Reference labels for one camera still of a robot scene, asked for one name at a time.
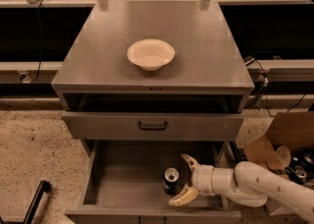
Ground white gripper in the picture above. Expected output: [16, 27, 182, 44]
[169, 153, 214, 207]

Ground blue pepsi can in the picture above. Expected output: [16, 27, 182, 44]
[163, 167, 180, 195]

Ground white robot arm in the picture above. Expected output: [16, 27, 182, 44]
[169, 154, 314, 224]

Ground open grey middle drawer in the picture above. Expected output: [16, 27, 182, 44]
[65, 141, 241, 224]

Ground grey metal drawer cabinet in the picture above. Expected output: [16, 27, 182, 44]
[50, 0, 255, 224]

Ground grey top drawer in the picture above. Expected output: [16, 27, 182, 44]
[62, 112, 243, 141]

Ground clear plastic cup in box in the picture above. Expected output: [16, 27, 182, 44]
[276, 145, 291, 170]

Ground cans in cardboard box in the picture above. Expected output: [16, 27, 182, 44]
[285, 147, 314, 187]

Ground brown cardboard box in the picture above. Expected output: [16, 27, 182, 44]
[243, 111, 314, 216]

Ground white paper bowl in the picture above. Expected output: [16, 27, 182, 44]
[127, 39, 175, 71]

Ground black bar lower left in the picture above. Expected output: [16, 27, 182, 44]
[23, 180, 51, 224]

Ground black top drawer handle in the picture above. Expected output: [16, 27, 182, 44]
[137, 121, 168, 131]

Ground black cables right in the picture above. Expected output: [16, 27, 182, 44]
[243, 56, 308, 118]

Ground wall power outlet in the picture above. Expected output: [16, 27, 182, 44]
[18, 71, 32, 84]

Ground black power cable left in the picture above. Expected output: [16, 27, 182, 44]
[30, 0, 50, 84]

